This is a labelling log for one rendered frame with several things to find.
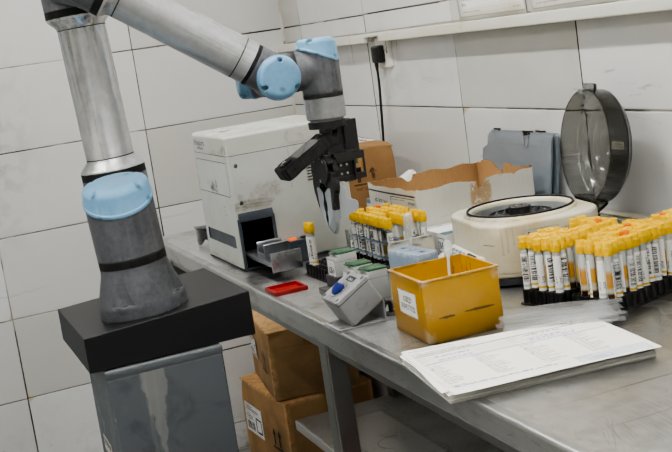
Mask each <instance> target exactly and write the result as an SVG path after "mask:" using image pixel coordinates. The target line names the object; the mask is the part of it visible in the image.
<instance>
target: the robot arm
mask: <svg viewBox="0 0 672 452"><path fill-rule="evenodd" d="M41 4H42V8H43V12H44V16H45V21H46V23H47V24H48V25H50V26H51V27H53V28H54V29H55V30H56V31H57V34H58V38H59V43H60V47H61V52H62V56H63V60H64V65H65V69H66V74H67V78H68V82H69V87H70V91H71V95H72V100H73V104H74V109H75V113H76V117H77V122H78V126H79V131H80V135H81V139H82V144H83V148H84V152H85V157H86V161H87V163H86V165H85V167H84V169H83V170H82V172H81V178H82V182H83V187H84V188H83V190H82V206H83V209H84V211H85V213H86V217H87V221H88V225H89V229H90V233H91V237H92V241H93V245H94V249H95V253H96V257H97V261H98V265H99V269H100V274H101V281H100V295H99V313H100V317H101V321H102V322H105V323H126V322H133V321H138V320H142V319H147V318H150V317H154V316H157V315H160V314H163V313H166V312H169V311H171V310H173V309H176V308H178V307H179V306H181V305H183V304H184V303H185V302H186V301H187V299H188V298H187V294H186V290H185V287H184V285H183V283H182V281H181V280H180V278H179V277H178V275H177V273H176V272H175V270H174V268H173V267H172V265H171V263H170V262H169V260H168V258H167V254H166V250H165V245H164V241H163V237H162V232H161V228H160V224H159V219H158V215H157V211H156V207H155V202H154V198H153V189H152V186H151V185H150V183H149V179H148V175H147V170H146V166H145V161H144V159H142V158H140V157H139V156H137V155H136V154H135V153H134V151H133V146H132V142H131V137H130V132H129V128H128V123H127V119H126V114H125V110H124V105H123V101H122V96H121V92H120V87H119V83H118V78H117V74H116V69H115V64H114V60H113V55H112V51H111V46H110V42H109V37H108V33H107V28H106V24H105V21H106V19H107V17H108V16H110V17H112V18H114V19H116V20H118V21H120V22H122V23H124V24H126V25H128V26H130V27H132V28H134V29H136V30H138V31H140V32H142V33H144V34H146V35H147V36H149V37H151V38H153V39H155V40H157V41H159V42H161V43H163V44H165V45H167V46H169V47H171V48H173V49H175V50H177V51H179V52H181V53H183V54H185V55H187V56H189V57H191V58H193V59H194V60H196V61H198V62H200V63H202V64H204V65H206V66H208V67H210V68H212V69H214V70H216V71H218V72H220V73H222V74H224V75H226V76H228V77H230V78H232V79H234V80H235V83H236V88H237V92H238V95H239V97H240V98H241V99H258V98H262V97H267V98H268V99H271V100H274V101H281V100H285V99H287V98H289V97H291V96H292V95H294V94H295V93H296V92H300V91H302V93H303V100H304V106H305V113H306V120H308V121H310V122H309V123H308V127H309V130H319V134H315V135H314V136H313V137H312V138H311V139H310V140H308V141H307V142H306V143H305V144H304V145H302V146H301V147H300V148H299V149H298V150H297V151H295V152H294V153H293V154H292V155H291V156H289V157H288V158H287V159H285V160H284V161H282V162H281V163H280V164H279V165H278V167H276V168H275V169H274V171H275V173H276V174H277V176H278V177H279V178H280V180H284V181H291V180H293V179H294V178H296V177H297V176H298V175H299V174H300V173H301V172H302V171H303V170H304V169H305V168H306V167H308V166H309V165H310V164H311V172H312V176H313V186H314V191H315V194H316V198H317V201H318V204H319V207H320V209H321V212H322V215H323V217H324V219H325V221H326V224H327V226H328V227H329V228H330V230H331V231H332V232H333V233H335V234H337V233H338V231H339V226H340V219H342V218H343V217H345V216H347V215H349V214H351V213H353V212H355V211H356V210H357V209H358V207H359V204H358V201H357V200H356V199H352V198H349V197H348V196H347V193H346V188H345V187H344V186H343V185H340V182H342V181H344V182H349V181H354V180H356V179H358V178H363V177H367V172H366V164H365V157H364V149H360V148H359V141H358V134H357V126H356V119H355V118H344V116H346V108H345V100H344V95H343V87H342V80H341V72H340V65H339V61H340V59H339V57H338V51H337V46H336V42H335V39H334V38H333V37H331V36H325V37H317V38H310V39H303V40H298V41H297V42H296V48H295V50H296V51H292V52H288V53H280V54H278V53H276V52H274V51H272V50H270V49H268V48H266V47H264V46H262V45H260V44H259V43H257V42H255V41H253V40H251V39H249V38H248V37H246V36H244V35H242V34H240V33H238V32H236V31H234V30H232V29H230V28H229V27H227V26H225V25H223V24H221V23H219V22H217V21H215V20H213V19H211V18H210V17H208V16H206V15H204V14H202V13H200V12H198V11H196V10H194V9H193V8H191V7H189V6H187V5H185V4H183V3H181V2H179V1H177V0H41ZM358 158H362V160H363V167H364V171H362V172H361V167H356V164H357V163H358Z"/></svg>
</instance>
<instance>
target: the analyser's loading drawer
mask: <svg viewBox="0 0 672 452"><path fill-rule="evenodd" d="M256 245H257V248H255V249H251V250H246V251H245V252H246V257H248V258H250V259H253V260H255V261H257V262H259V263H262V264H264V265H266V266H269V267H271V268H272V272H273V273H277V272H282V271H286V270H290V269H295V268H299V267H303V261H302V254H301V248H295V249H290V247H289V240H284V241H282V239H281V237H278V238H274V239H269V240H264V241H260V242H256Z"/></svg>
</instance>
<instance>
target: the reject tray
mask: <svg viewBox="0 0 672 452"><path fill-rule="evenodd" d="M303 290H308V285H305V284H303V283H301V282H299V281H296V280H295V281H291V282H287V283H282V284H278V285H273V286H269V287H265V292H267V293H269V294H271V295H273V296H275V297H278V296H282V295H286V294H291V293H295V292H299V291H303Z"/></svg>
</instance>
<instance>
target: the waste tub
mask: <svg viewBox="0 0 672 452"><path fill-rule="evenodd" d="M497 267H499V265H498V264H494V263H491V262H488V261H485V260H481V259H478V258H475V257H472V256H468V255H465V254H462V253H459V254H455V255H451V256H450V269H451V275H448V270H447V258H446V257H441V258H437V259H432V260H428V261H423V262H419V263H414V264H410V265H405V266H401V267H396V268H392V269H388V270H387V271H388V272H389V275H390V282H391V289H392V296H393V303H394V310H395V318H396V325H397V329H399V330H401V331H403V332H405V333H407V334H409V335H410V336H412V337H414V338H416V339H418V340H420V341H422V342H424V343H426V344H428V345H434V344H438V343H442V342H446V341H450V340H454V339H458V338H462V337H466V336H470V335H474V334H478V333H482V332H486V331H490V330H494V329H497V327H496V326H495V325H496V324H500V321H499V317H501V316H503V308H502V301H501V293H500V285H499V277H498V269H497Z"/></svg>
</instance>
